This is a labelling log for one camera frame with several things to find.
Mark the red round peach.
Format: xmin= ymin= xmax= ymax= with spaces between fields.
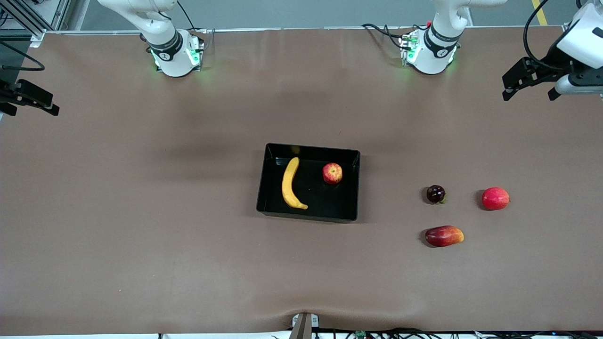
xmin=481 ymin=187 xmax=511 ymax=211

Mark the yellow banana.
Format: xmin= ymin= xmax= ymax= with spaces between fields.
xmin=282 ymin=157 xmax=309 ymax=210

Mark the black left base cable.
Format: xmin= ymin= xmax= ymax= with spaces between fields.
xmin=362 ymin=23 xmax=407 ymax=50

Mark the red yellow apple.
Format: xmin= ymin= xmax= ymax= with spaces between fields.
xmin=322 ymin=162 xmax=343 ymax=185

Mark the brown table cover mat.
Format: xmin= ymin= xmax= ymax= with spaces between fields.
xmin=0 ymin=26 xmax=603 ymax=336

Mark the red orange mango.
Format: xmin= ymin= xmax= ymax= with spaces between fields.
xmin=425 ymin=225 xmax=464 ymax=248

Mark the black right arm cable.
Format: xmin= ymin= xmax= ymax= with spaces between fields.
xmin=0 ymin=41 xmax=46 ymax=71

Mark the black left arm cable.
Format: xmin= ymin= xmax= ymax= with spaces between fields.
xmin=523 ymin=0 xmax=566 ymax=72

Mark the grey metal table clamp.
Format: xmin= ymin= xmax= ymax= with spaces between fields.
xmin=290 ymin=312 xmax=320 ymax=339

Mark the black base cable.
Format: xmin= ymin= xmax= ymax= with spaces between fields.
xmin=177 ymin=0 xmax=208 ymax=33
xmin=362 ymin=23 xmax=407 ymax=50

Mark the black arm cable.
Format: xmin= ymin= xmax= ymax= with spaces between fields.
xmin=0 ymin=41 xmax=46 ymax=71
xmin=523 ymin=0 xmax=566 ymax=72

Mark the black right base cable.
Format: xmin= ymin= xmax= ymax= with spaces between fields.
xmin=177 ymin=0 xmax=208 ymax=33

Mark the black plastic box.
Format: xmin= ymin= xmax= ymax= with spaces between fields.
xmin=256 ymin=143 xmax=361 ymax=223

